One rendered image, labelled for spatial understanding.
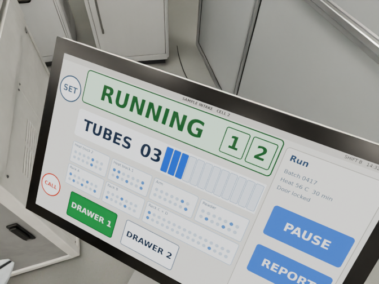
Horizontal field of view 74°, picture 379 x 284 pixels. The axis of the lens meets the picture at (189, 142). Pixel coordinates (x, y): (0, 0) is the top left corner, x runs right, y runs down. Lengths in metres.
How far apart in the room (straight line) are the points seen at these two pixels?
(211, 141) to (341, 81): 0.78
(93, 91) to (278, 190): 0.30
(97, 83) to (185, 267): 0.31
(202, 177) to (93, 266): 1.20
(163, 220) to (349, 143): 0.27
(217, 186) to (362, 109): 0.73
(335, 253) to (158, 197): 0.24
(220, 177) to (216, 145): 0.05
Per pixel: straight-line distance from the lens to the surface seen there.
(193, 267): 0.42
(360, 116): 1.02
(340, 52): 1.06
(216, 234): 0.38
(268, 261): 0.39
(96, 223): 0.46
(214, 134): 0.34
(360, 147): 0.35
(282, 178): 0.34
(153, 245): 0.42
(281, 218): 0.36
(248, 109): 0.33
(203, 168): 0.35
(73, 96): 0.44
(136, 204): 0.41
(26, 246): 1.27
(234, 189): 0.35
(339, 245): 0.38
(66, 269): 1.54
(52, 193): 0.50
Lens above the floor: 1.41
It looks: 52 degrees down
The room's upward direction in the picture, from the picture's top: 4 degrees clockwise
